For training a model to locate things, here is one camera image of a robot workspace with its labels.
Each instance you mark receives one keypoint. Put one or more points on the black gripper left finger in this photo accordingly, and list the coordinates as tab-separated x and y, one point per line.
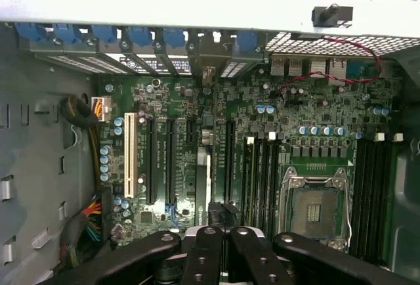
203	258

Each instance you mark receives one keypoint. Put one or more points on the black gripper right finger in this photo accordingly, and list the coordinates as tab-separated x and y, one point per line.
259	262

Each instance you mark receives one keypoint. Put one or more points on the CPU socket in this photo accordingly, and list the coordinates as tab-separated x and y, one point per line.
311	212

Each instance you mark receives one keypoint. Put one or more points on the black RAM slot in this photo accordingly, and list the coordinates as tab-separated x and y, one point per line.
267	183
382	199
275	153
393	199
372	199
361	199
258	183
249	183

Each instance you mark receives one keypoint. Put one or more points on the white PCI expansion slot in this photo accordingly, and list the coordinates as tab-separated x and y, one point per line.
130	153

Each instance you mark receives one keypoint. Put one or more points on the short black expansion slot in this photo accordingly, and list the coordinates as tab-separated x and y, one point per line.
191	130

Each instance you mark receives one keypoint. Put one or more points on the green motherboard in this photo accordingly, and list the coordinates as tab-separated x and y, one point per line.
295	117

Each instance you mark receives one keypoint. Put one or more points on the black open PC case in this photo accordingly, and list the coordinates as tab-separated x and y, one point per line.
39	101

